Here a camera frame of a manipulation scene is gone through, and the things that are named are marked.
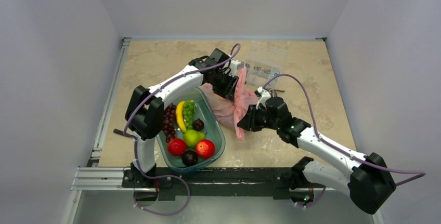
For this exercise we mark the red apple right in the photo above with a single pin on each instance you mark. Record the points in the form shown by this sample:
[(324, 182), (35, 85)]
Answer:
[(205, 149)]

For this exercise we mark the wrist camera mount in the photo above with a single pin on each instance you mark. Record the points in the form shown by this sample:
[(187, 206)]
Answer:
[(235, 66), (262, 95)]

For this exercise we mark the red apple left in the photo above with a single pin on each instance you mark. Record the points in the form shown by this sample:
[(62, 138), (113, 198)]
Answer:
[(176, 147)]

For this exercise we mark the red apple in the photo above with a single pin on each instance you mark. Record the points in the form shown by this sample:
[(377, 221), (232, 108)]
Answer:
[(176, 147), (205, 149)]

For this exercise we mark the yellow fake banana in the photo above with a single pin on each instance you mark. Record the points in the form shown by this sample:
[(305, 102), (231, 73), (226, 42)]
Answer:
[(180, 117)]

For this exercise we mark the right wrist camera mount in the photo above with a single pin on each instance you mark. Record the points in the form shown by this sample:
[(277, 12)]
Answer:
[(262, 95)]

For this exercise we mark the dark fig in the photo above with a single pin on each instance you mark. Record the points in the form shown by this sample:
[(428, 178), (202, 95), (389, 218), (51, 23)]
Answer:
[(198, 124)]

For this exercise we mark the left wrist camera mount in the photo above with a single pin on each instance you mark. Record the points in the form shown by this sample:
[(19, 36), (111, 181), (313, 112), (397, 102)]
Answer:
[(235, 66)]

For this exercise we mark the purple grape bunch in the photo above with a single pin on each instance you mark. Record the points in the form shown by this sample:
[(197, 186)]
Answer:
[(168, 128)]

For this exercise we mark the teal plastic container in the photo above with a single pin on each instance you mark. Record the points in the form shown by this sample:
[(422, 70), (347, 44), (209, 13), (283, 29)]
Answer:
[(211, 130)]

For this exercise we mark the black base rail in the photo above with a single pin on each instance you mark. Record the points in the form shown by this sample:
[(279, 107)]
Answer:
[(278, 183)]

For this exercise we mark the dark plum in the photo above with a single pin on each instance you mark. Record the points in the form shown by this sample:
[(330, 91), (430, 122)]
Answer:
[(189, 158)]

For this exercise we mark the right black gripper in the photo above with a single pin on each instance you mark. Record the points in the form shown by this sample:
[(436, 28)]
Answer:
[(254, 119)]

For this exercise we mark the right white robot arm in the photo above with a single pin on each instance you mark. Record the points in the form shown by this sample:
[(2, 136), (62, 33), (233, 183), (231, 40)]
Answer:
[(364, 178)]

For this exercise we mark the clear screw organizer box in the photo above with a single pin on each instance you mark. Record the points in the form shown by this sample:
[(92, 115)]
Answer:
[(263, 63)]

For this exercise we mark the pink plastic bag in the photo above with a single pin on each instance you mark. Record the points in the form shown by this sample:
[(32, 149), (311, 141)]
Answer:
[(230, 113)]

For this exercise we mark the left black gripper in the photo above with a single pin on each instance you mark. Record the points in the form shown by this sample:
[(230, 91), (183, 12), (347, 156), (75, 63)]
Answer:
[(228, 91)]

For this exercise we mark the green grape bunch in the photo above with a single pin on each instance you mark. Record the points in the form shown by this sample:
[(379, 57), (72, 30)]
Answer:
[(189, 110)]

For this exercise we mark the green fake pear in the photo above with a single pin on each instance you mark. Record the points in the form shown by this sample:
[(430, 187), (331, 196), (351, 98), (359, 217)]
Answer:
[(192, 137)]

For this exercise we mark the metal pump nozzle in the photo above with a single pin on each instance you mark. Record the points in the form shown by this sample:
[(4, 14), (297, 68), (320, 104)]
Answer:
[(274, 92)]

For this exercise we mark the small hammer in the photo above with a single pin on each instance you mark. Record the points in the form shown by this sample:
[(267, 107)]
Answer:
[(120, 132)]

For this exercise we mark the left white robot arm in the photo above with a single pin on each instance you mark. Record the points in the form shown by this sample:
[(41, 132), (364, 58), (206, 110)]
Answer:
[(145, 111)]

